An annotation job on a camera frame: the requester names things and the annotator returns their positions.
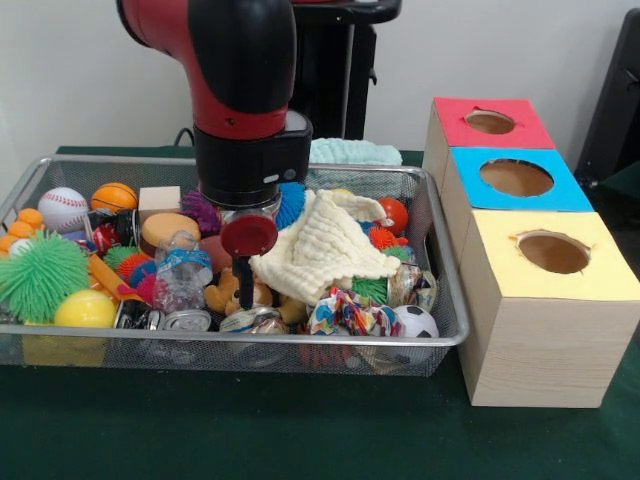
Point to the purple spiky ball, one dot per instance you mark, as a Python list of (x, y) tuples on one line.
[(200, 212)]

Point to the black chair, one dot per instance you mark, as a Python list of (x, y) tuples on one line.
[(618, 110)]

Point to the white baseball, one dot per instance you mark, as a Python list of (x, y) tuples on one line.
[(62, 210)]

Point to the dark green tablecloth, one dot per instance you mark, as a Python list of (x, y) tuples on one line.
[(300, 430)]

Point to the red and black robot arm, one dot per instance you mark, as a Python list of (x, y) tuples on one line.
[(245, 110)]

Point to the red ball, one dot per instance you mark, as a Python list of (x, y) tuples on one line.
[(394, 215)]

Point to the mint green cloth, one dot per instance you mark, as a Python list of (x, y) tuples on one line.
[(355, 152)]

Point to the blue spiky ball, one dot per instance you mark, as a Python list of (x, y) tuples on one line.
[(292, 205)]

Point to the wooden box with three holes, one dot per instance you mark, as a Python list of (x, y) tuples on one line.
[(545, 330)]

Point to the small orange basketball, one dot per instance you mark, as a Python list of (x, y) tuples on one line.
[(113, 197)]

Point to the small soccer ball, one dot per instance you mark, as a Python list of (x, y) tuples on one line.
[(416, 322)]

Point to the yellow tennis ball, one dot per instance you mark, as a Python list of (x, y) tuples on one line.
[(85, 310)]

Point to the multicoloured patterned cloth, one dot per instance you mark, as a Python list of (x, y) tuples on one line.
[(345, 315)]

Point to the brown plush monkey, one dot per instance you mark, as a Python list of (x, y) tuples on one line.
[(222, 297)]

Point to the green spiky ball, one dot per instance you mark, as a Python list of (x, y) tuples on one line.
[(42, 277)]

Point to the cream waffle cloth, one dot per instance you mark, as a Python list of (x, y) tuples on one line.
[(325, 250)]

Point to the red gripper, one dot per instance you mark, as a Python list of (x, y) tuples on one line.
[(249, 236)]

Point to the clear mesh bin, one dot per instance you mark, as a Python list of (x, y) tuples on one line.
[(250, 356)]

